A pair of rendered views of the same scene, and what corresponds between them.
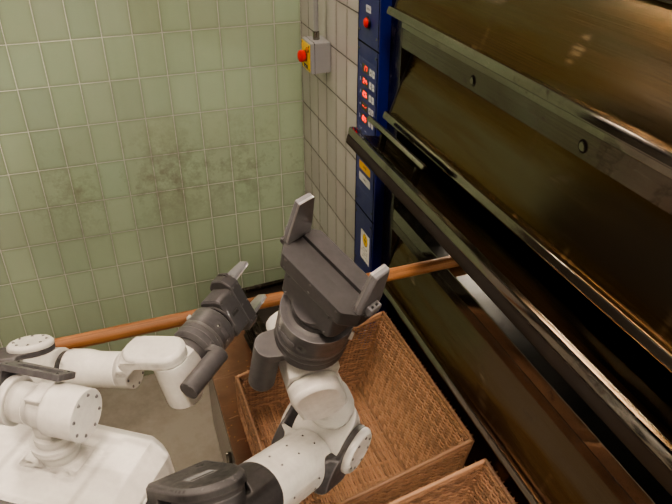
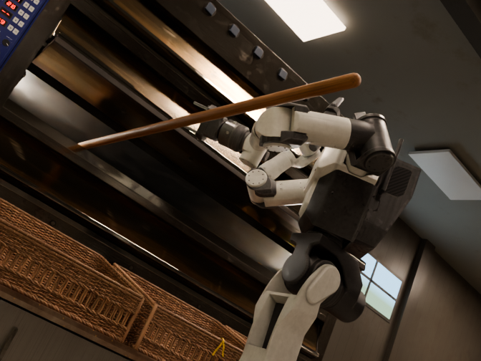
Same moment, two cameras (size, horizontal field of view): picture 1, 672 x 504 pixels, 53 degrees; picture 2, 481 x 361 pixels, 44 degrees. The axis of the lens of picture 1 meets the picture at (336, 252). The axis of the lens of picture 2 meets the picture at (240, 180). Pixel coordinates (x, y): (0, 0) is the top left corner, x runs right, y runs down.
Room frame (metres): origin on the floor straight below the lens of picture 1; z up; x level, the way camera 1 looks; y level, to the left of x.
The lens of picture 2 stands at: (1.22, 1.98, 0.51)
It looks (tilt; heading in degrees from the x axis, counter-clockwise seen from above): 21 degrees up; 258
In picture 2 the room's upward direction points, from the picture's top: 25 degrees clockwise
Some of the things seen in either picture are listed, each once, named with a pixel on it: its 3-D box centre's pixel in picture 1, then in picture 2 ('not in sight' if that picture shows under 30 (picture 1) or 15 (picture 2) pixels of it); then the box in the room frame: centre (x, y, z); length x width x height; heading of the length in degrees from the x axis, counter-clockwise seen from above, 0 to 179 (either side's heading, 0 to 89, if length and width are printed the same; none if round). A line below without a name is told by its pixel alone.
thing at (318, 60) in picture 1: (315, 54); not in sight; (2.23, 0.07, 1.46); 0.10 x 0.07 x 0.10; 19
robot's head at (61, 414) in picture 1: (52, 414); not in sight; (0.60, 0.35, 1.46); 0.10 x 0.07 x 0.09; 75
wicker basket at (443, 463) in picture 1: (342, 424); (41, 257); (1.29, -0.02, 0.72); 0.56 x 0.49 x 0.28; 20
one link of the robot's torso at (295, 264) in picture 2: not in sight; (327, 278); (0.51, 0.34, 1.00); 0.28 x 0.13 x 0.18; 20
